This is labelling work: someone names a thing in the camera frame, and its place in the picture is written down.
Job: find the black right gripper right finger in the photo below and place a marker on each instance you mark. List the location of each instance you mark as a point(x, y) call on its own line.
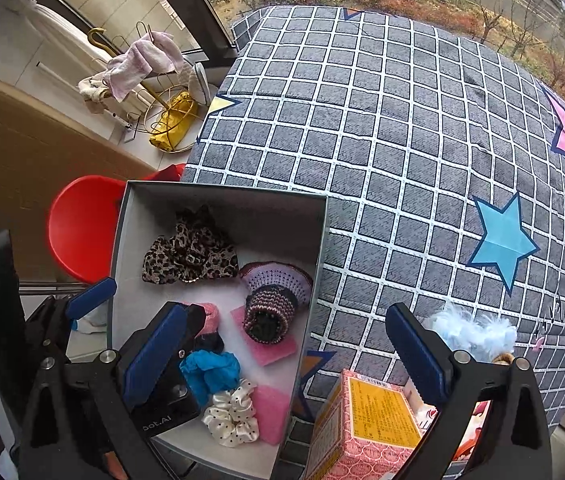
point(514, 442)

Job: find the gold wire rack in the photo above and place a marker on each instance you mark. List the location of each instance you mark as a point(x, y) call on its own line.
point(149, 98)

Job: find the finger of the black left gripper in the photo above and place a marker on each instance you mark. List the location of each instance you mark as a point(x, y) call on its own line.
point(90, 299)

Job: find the red plastic chair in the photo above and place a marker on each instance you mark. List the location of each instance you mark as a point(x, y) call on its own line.
point(100, 227)

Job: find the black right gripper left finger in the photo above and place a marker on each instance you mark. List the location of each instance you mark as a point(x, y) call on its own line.
point(95, 420)

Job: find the pink sponge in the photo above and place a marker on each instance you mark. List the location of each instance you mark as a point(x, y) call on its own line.
point(264, 354)
point(271, 411)

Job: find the leopard print scrunchie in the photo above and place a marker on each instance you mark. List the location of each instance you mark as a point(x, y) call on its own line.
point(196, 250)

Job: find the pink black knitted sock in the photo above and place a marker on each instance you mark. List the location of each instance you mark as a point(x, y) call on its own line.
point(209, 337)

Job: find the purple striped knitted sock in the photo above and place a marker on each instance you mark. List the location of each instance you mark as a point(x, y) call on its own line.
point(276, 292)

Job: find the pink patterned carton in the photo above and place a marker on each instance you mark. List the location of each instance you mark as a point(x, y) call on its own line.
point(365, 430)

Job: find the light blue fluffy scrunchie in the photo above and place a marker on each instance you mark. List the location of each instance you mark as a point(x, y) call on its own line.
point(483, 336)

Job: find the blue cloth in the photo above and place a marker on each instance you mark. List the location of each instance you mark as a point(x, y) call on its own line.
point(207, 373)

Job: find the grey checked star blanket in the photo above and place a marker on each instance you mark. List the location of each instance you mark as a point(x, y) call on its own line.
point(435, 154)

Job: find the yellow bag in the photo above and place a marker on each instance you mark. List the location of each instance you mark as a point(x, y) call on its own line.
point(169, 129)

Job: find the beige rolled sock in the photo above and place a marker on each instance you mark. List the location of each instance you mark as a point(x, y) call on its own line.
point(504, 358)

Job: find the brown cardboard sheet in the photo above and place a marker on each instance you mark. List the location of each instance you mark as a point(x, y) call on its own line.
point(41, 151)

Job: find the cream polka dot scrunchie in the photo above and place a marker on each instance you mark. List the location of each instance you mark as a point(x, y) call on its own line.
point(231, 418)

